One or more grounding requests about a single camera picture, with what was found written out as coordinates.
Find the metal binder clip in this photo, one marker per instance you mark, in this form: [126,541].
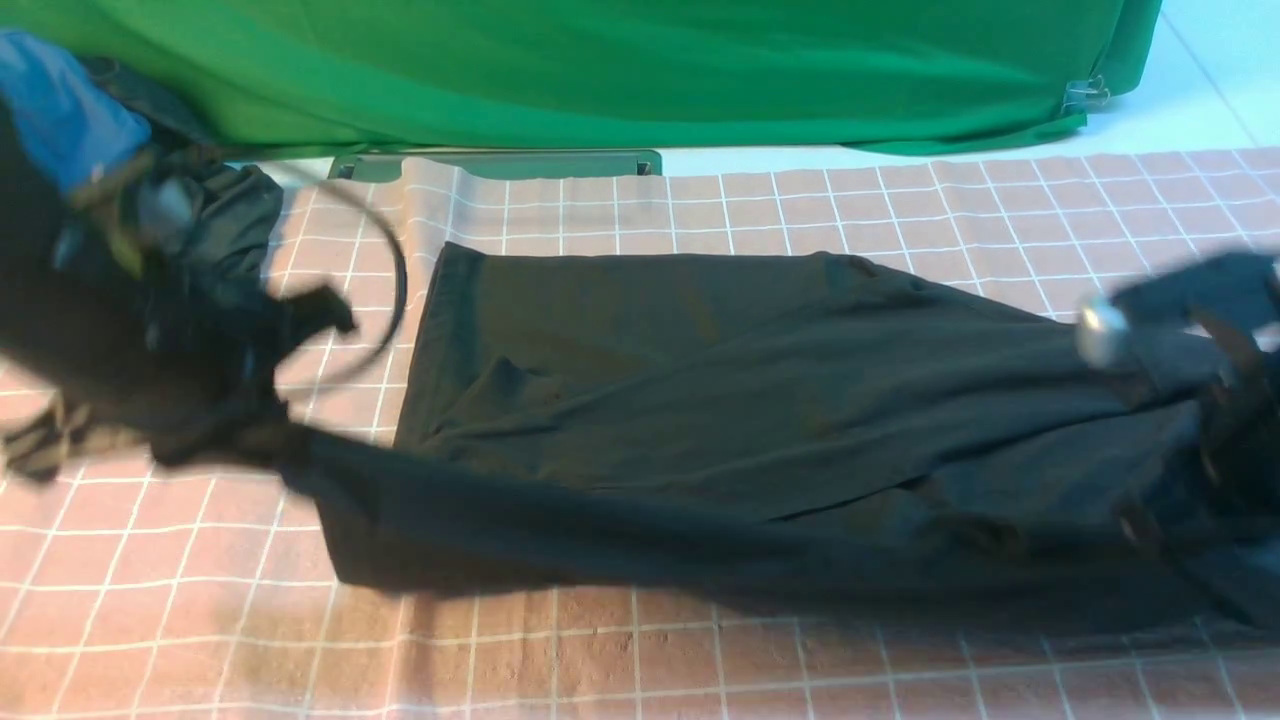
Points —
[1084,96]

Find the dark gray long-sleeve shirt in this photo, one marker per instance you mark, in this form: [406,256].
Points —
[817,434]

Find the dark gray crumpled garment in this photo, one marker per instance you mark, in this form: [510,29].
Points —
[189,207]

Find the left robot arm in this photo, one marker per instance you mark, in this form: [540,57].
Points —
[65,276]

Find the green backdrop cloth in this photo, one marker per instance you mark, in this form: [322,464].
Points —
[906,78]

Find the blue crumpled garment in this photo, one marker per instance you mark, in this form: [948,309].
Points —
[72,129]

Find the pink checkered tablecloth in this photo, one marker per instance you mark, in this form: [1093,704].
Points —
[210,596]

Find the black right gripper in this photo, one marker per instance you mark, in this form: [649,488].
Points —
[1237,445]

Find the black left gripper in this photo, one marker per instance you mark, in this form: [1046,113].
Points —
[199,381]

